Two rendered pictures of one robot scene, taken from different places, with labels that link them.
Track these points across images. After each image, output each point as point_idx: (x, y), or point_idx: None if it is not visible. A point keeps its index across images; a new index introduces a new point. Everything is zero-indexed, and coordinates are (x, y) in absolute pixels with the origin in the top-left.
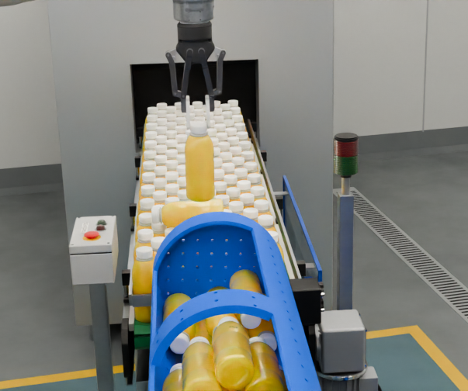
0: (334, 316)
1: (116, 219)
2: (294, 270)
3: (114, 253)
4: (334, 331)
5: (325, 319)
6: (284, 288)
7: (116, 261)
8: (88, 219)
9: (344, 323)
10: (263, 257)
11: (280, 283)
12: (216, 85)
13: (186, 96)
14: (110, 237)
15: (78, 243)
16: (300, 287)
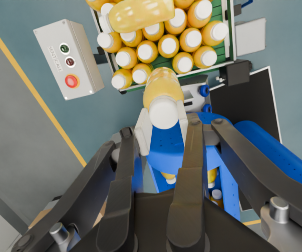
0: (247, 34)
1: (68, 24)
2: (230, 21)
3: (92, 71)
4: (243, 55)
5: (240, 39)
6: (236, 214)
7: (92, 53)
8: (45, 34)
9: (252, 45)
10: (227, 204)
11: (235, 213)
12: (220, 156)
13: (137, 139)
14: (86, 78)
15: (69, 95)
16: (235, 80)
